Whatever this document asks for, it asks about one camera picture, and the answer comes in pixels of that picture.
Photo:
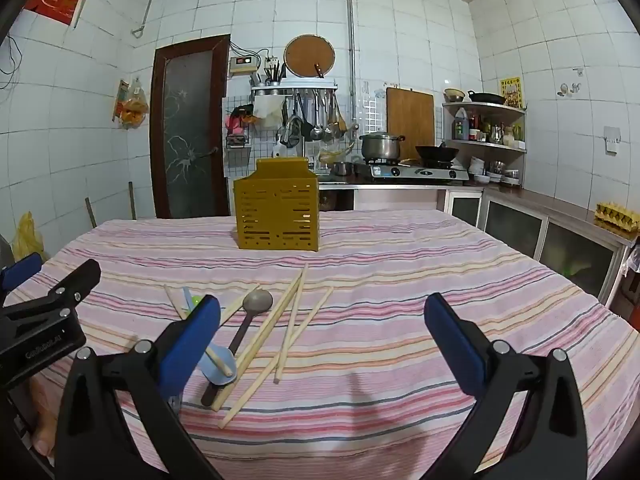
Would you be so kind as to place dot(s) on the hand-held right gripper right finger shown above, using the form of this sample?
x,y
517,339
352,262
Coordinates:
x,y
457,345

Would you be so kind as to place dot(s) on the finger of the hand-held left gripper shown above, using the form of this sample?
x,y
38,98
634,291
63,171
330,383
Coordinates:
x,y
75,282
20,267

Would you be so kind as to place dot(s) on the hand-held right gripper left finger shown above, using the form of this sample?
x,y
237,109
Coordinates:
x,y
192,345

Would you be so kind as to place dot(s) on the light blue plastic spoon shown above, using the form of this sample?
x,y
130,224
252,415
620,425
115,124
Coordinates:
x,y
226,355

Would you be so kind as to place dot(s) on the wooden chopstick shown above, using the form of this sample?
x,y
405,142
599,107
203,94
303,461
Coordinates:
x,y
270,321
285,347
235,307
175,301
290,330

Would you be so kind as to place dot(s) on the yellow perforated utensil holder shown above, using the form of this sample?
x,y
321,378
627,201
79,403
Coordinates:
x,y
275,180

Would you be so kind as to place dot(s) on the row of hanging kitchen utensils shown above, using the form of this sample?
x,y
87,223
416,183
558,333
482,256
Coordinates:
x,y
316,120

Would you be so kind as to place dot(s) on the person's left hand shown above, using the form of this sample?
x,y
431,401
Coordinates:
x,y
42,420

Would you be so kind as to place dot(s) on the yellow plastic bag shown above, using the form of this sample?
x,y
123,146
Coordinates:
x,y
27,240

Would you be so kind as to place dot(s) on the leaning wooden stick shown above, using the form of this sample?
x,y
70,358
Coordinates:
x,y
90,212
132,200

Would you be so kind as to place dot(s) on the pink striped tablecloth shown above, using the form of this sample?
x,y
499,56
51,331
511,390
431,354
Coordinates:
x,y
375,310

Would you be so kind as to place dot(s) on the kitchen counter cabinet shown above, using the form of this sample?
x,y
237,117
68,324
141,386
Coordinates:
x,y
515,220

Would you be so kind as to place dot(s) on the steel gas stove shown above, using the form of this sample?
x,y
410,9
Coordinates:
x,y
415,174

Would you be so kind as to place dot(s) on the stack of white bowls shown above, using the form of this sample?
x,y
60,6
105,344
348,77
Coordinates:
x,y
477,167

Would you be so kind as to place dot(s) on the hanging bag of oranges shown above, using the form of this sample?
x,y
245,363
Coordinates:
x,y
134,110

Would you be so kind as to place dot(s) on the brown frosted glass door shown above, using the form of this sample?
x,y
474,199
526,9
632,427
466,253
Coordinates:
x,y
190,135

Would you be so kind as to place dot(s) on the black wok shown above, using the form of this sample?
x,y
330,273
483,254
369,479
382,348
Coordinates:
x,y
436,152

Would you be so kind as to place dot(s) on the white corner shelf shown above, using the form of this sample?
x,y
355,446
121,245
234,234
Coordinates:
x,y
492,146

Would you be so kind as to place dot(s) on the yellow egg carton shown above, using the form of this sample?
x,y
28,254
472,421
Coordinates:
x,y
617,215

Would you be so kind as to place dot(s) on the small steel pot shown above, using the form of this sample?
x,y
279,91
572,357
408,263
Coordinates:
x,y
344,169

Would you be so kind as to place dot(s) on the steel pot with lid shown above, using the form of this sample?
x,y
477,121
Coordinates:
x,y
381,147

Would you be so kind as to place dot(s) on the white dish soap bottle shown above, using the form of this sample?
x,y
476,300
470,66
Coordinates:
x,y
278,150

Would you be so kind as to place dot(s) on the row of sauce bottles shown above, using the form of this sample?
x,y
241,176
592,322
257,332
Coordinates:
x,y
482,130

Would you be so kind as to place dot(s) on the large oil bottle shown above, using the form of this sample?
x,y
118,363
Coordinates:
x,y
461,127

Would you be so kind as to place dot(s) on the red and pink gloves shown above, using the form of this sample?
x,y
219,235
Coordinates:
x,y
237,120

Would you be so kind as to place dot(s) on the rectangular wooden cutting board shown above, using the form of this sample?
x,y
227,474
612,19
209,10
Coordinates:
x,y
410,120

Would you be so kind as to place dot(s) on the white hanging cloth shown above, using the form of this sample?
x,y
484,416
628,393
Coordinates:
x,y
267,110

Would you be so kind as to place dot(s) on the black frying pan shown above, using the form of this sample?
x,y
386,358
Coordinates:
x,y
487,97

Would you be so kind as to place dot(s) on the metal bowl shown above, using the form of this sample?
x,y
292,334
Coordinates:
x,y
454,95

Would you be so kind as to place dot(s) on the utensil cup with knives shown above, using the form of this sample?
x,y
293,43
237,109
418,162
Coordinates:
x,y
274,76

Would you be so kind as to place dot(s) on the round bamboo board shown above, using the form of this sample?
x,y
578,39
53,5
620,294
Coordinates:
x,y
307,55

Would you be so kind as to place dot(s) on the white wall socket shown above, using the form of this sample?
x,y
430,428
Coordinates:
x,y
612,142

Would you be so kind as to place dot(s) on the yellow wall poster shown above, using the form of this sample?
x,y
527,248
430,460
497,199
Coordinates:
x,y
511,91

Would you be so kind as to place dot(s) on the white wall controller box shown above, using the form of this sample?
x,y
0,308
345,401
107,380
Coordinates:
x,y
242,66

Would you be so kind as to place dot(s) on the metal wall rack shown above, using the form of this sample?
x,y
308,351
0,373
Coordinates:
x,y
295,89

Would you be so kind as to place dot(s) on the wall hooks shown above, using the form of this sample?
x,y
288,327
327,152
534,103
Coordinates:
x,y
564,90

